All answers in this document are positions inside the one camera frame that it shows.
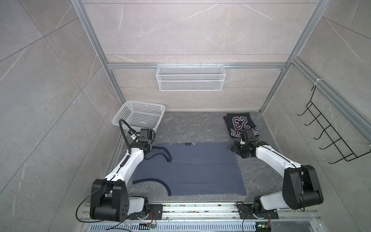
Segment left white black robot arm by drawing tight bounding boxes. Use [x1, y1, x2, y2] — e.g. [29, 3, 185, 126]
[90, 140, 152, 222]

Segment white wire mesh shelf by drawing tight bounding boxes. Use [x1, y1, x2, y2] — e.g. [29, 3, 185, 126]
[156, 64, 226, 91]

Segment aluminium frame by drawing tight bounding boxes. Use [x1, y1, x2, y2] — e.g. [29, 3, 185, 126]
[71, 1, 371, 140]

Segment left black corrugated cable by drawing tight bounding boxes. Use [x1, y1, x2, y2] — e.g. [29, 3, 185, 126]
[118, 118, 137, 151]

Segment navy red-trimmed tank top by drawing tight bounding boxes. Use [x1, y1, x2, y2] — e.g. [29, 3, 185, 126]
[223, 113, 260, 138]

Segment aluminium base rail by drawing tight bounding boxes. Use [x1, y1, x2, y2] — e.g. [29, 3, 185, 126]
[77, 202, 326, 232]

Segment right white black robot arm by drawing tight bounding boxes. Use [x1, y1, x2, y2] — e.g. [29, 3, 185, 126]
[231, 141, 324, 218]

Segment grey-blue tank top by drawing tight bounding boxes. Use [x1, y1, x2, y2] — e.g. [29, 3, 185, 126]
[131, 142, 246, 196]

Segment black wire hook rack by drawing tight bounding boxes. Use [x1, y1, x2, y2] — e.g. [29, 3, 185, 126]
[297, 86, 371, 164]

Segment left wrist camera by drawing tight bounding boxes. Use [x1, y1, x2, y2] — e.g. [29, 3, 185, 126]
[137, 129, 156, 143]

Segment white plastic laundry basket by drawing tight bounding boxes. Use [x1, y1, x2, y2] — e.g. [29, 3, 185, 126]
[112, 101, 166, 132]

